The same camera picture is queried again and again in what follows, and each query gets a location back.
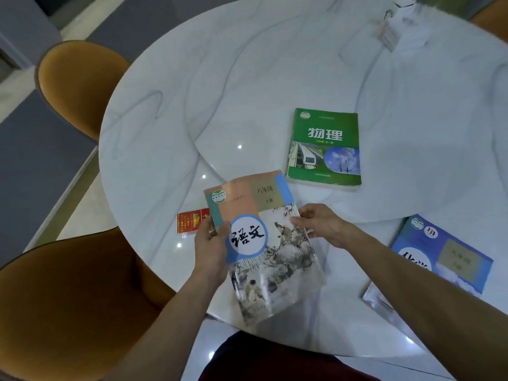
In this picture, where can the person's left hand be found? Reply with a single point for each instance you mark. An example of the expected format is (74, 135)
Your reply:
(209, 253)

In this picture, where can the person's right hand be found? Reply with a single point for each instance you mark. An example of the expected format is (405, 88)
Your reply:
(327, 228)

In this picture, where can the person's left thumb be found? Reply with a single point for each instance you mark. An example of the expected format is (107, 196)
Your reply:
(224, 234)

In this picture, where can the person's right thumb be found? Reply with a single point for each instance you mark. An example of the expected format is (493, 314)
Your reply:
(301, 222)

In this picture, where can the textbook with ink painting cover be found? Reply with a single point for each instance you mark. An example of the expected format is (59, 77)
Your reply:
(274, 257)

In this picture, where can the person's right forearm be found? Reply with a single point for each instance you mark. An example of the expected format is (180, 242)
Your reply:
(428, 305)

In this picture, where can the person's left forearm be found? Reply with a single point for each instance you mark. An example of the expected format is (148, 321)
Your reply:
(166, 333)

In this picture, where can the small red box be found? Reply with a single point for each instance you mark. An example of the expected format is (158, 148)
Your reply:
(190, 222)

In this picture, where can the green textbook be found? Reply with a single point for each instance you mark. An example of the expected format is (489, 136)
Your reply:
(323, 150)

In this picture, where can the person's dark red shorts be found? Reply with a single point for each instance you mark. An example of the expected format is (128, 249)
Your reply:
(277, 363)

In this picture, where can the blue textbook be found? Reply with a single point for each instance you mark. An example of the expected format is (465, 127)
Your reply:
(448, 257)

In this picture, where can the orange chair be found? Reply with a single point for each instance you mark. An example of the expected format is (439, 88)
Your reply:
(492, 13)
(67, 309)
(79, 83)

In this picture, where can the white paper tag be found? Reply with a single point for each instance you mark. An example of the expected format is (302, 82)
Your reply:
(391, 35)

